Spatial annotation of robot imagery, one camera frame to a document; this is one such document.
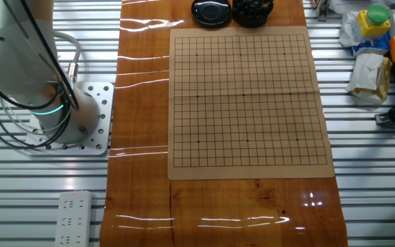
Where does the glossy wooden mat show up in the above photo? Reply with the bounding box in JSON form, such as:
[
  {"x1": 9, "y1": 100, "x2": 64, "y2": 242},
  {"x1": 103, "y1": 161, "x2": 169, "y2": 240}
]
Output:
[{"x1": 99, "y1": 0, "x2": 349, "y2": 247}]

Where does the black bowl of go stones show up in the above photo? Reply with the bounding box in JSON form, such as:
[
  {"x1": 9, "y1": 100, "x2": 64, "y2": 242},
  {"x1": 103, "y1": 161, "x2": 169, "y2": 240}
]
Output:
[{"x1": 231, "y1": 0, "x2": 274, "y2": 29}]

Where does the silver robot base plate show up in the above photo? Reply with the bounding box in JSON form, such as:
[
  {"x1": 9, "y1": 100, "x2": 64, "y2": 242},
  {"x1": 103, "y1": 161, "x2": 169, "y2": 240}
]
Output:
[{"x1": 25, "y1": 81, "x2": 115, "y2": 157}]

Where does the black cable bundle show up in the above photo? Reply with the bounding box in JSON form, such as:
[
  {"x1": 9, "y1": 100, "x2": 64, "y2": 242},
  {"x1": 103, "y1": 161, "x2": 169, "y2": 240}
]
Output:
[{"x1": 0, "y1": 0, "x2": 81, "y2": 150}]

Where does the tan paper go board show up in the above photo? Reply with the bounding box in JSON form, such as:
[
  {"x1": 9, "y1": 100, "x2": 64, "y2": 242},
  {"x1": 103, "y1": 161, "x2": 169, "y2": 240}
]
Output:
[{"x1": 167, "y1": 25, "x2": 335, "y2": 181}]

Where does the white paper sheet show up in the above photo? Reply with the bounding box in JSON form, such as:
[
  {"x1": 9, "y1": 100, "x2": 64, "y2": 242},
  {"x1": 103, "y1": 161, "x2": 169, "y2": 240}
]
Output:
[{"x1": 329, "y1": 0, "x2": 389, "y2": 14}]

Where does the yellow snack bag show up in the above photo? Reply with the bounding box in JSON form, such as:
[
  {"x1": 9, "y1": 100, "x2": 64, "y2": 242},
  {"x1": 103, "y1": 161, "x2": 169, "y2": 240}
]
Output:
[{"x1": 350, "y1": 56, "x2": 393, "y2": 102}]

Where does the yellow box green button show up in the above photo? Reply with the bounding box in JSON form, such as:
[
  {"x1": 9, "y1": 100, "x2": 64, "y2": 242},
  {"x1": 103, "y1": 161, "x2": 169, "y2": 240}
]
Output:
[{"x1": 356, "y1": 5, "x2": 392, "y2": 38}]

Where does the thick grey cable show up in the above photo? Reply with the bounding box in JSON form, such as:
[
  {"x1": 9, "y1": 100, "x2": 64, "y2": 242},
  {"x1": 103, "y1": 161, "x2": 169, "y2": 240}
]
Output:
[{"x1": 52, "y1": 30, "x2": 82, "y2": 83}]

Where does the blue packet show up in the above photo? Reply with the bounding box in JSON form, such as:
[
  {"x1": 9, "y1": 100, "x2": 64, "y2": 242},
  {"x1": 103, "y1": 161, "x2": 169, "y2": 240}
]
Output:
[{"x1": 350, "y1": 34, "x2": 390, "y2": 56}]

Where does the metal foot bracket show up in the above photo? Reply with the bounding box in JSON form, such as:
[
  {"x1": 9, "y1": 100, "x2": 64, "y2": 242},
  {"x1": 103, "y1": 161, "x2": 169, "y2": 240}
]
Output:
[{"x1": 374, "y1": 113, "x2": 395, "y2": 128}]

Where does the black bowl lid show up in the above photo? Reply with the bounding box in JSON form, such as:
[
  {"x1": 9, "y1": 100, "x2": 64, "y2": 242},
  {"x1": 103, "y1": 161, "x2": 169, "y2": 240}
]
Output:
[{"x1": 191, "y1": 0, "x2": 232, "y2": 29}]

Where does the upright metal bracket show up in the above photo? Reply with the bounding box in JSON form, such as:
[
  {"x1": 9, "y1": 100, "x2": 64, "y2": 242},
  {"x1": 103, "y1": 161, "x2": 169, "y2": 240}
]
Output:
[{"x1": 315, "y1": 0, "x2": 331, "y2": 22}]

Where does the white power strip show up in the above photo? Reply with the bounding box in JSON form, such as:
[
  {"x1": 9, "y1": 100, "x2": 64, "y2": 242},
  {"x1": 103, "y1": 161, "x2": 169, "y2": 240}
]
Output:
[{"x1": 53, "y1": 190, "x2": 93, "y2": 247}]

